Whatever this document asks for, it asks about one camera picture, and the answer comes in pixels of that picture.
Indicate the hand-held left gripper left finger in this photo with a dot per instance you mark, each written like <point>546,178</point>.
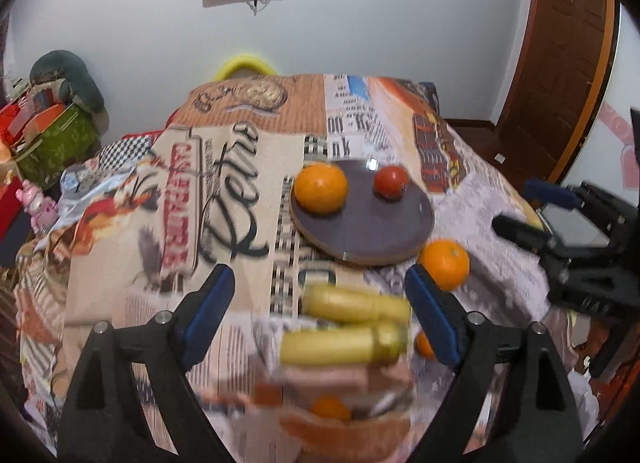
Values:
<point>210,315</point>

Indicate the red tomato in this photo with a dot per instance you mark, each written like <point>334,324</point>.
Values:
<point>390,182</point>

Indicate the grey plush cushion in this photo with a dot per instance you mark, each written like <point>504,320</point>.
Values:
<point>75,78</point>

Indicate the dark round plate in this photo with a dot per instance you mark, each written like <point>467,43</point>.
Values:
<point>360,230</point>

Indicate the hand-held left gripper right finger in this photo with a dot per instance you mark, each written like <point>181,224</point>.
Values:
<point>434,315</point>

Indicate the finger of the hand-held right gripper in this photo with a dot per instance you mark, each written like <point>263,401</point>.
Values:
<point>552,194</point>
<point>522,234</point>

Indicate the yellow-green cucumber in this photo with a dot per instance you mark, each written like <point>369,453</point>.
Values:
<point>335,347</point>

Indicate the printed tablecloth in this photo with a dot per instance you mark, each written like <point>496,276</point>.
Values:
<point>225,223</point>

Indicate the yellow cucumber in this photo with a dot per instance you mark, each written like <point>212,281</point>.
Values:
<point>355,304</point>

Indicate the large orange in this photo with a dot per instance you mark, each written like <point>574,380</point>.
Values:
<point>320,189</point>
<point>444,264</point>

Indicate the pink wall decoration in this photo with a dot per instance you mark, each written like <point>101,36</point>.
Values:
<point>617,135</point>

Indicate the pink toy figure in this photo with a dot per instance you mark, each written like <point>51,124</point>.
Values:
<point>39,208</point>

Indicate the yellow chair back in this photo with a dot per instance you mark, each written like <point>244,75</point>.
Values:
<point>245,63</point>

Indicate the brown wooden door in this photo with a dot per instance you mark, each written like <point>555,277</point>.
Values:
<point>560,68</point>

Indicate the brown bowl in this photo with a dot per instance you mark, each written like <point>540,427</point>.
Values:
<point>345,435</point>

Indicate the green patterned box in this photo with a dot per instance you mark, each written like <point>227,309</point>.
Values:
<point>55,140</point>

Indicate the small mandarin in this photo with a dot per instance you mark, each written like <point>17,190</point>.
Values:
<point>424,347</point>
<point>330,409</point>

